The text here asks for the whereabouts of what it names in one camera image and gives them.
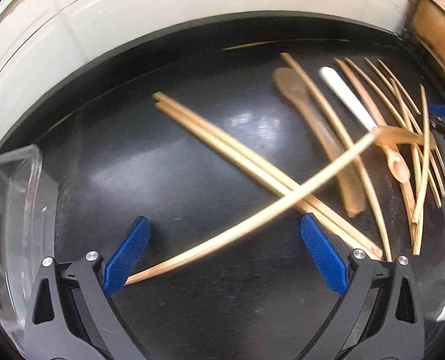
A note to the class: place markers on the long curved bamboo chopstick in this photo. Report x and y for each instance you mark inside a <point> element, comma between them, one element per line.
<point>261,217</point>

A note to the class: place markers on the small translucent amber spoon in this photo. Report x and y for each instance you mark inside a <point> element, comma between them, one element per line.
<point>396,164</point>

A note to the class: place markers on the thin bamboo chopstick beside spoon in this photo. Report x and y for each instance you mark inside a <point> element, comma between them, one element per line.
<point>345,138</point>

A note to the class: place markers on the bamboo chopstick far right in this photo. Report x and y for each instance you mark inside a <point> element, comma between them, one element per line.
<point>405,95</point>

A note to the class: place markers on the brown wooden spoon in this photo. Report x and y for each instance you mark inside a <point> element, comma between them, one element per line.
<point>293,88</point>

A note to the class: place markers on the white handled utensil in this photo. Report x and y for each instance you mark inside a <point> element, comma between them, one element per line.
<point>334,81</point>

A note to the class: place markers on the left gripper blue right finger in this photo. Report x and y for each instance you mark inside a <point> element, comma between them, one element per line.
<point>328,261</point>

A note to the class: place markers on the clear plastic container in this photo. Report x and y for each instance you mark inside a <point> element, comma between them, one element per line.
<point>28,199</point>

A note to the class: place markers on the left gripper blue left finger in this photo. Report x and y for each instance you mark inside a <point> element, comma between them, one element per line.
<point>121,256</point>

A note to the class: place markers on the bamboo chopstick pair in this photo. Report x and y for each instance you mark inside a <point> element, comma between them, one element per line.
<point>245,153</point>
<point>222,153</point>

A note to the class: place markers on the bamboo chopstick right pile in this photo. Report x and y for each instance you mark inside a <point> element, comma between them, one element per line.
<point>422,190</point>

